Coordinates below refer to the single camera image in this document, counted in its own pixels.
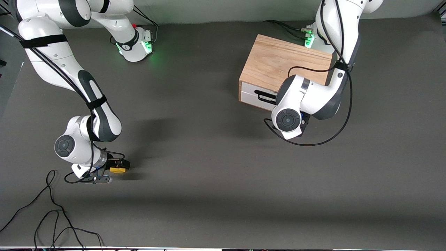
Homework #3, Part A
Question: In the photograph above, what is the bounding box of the white-fronted drawer with black handle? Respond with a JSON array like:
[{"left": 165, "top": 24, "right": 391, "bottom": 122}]
[{"left": 241, "top": 82, "right": 280, "bottom": 112}]

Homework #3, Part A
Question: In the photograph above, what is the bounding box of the wooden drawer cabinet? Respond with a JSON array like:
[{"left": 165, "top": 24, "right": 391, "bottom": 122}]
[{"left": 239, "top": 34, "right": 333, "bottom": 112}]

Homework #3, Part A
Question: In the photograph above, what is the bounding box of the loose black cable on table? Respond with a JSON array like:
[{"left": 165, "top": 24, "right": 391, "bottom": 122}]
[{"left": 0, "top": 170, "right": 105, "bottom": 251}]

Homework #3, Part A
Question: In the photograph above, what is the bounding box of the black cable along right arm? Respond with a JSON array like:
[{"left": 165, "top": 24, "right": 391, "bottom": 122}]
[{"left": 0, "top": 24, "right": 126, "bottom": 184}]

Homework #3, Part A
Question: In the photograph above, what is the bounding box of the black cable at left arm base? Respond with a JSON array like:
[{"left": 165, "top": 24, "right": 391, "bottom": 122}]
[{"left": 264, "top": 19, "right": 309, "bottom": 39}]

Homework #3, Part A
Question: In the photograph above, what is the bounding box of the black cable at arm base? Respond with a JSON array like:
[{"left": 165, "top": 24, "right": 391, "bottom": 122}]
[
  {"left": 132, "top": 5, "right": 159, "bottom": 43},
  {"left": 264, "top": 19, "right": 309, "bottom": 39}
]

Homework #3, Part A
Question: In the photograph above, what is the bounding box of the black cable at right arm base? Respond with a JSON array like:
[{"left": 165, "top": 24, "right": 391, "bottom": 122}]
[{"left": 132, "top": 5, "right": 159, "bottom": 43}]

